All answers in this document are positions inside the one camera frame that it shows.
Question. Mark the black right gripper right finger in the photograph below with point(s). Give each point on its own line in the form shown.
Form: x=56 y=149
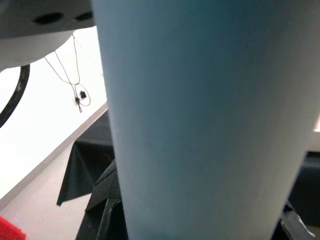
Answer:
x=305 y=200

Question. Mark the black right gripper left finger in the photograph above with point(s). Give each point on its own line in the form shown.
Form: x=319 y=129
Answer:
x=105 y=200

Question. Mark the white plastic table leg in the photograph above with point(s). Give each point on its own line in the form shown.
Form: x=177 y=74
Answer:
x=200 y=112

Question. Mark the black tablecloth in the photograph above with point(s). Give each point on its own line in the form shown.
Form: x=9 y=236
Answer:
x=82 y=170

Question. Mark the red plastic stool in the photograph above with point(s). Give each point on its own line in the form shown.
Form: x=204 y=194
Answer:
x=11 y=230

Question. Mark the black power adapter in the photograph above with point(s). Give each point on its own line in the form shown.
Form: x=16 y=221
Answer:
x=83 y=94

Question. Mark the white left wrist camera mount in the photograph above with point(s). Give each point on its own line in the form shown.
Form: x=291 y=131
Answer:
x=37 y=30

